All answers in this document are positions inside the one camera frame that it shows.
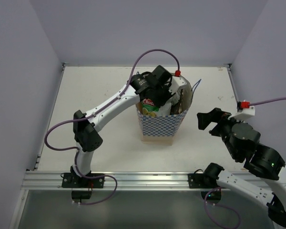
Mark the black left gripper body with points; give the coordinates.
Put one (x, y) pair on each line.
(158, 96)

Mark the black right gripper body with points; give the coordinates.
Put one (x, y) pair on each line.
(223, 127)

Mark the green Chuba chips bag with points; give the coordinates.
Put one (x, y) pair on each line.
(149, 109)

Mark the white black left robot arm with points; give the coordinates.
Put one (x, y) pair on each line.
(87, 126)

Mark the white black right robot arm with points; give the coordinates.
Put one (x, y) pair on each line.
(243, 144)

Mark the dark brown snack bag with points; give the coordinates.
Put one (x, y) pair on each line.
(176, 103)

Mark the blue checkered paper bag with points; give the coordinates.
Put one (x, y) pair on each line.
(161, 130)

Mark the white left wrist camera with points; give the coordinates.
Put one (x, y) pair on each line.
(177, 83)

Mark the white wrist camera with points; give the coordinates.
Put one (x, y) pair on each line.
(244, 111)
(177, 83)

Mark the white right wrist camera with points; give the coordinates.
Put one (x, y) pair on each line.
(244, 111)

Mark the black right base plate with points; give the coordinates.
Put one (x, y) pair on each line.
(198, 180)

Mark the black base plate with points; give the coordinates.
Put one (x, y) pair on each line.
(198, 180)
(71, 180)

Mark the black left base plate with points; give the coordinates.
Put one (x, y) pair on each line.
(71, 180)

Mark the aluminium mounting rail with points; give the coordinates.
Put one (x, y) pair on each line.
(127, 181)

